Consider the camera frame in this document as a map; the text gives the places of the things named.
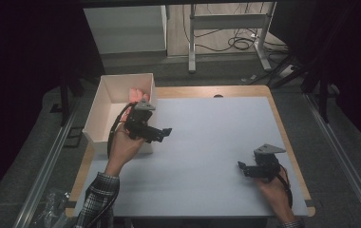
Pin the black stand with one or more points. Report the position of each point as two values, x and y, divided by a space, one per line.
324 101
65 98

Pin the pink glove with red print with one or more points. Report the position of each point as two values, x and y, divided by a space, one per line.
138 95

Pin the white metal desk frame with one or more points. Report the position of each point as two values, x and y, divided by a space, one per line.
229 21

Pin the white power strip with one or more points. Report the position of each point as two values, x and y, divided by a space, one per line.
285 71

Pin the person's left hand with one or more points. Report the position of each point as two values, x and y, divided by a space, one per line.
124 148

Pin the white cardboard box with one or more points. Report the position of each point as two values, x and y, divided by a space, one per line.
109 95

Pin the light blue table mat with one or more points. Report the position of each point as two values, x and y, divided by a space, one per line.
207 158

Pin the black tape piece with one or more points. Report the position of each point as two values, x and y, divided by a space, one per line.
71 204
309 203

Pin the clear plastic bag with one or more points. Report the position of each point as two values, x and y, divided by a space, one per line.
50 209

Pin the white cabinet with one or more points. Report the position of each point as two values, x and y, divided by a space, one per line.
124 28

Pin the person's right hand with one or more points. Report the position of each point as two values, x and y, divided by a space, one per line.
275 193

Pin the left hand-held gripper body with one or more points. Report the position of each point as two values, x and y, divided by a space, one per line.
139 122

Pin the metal floor rail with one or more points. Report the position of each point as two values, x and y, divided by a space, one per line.
343 158
47 164

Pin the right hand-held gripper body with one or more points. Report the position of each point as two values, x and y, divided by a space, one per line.
265 160

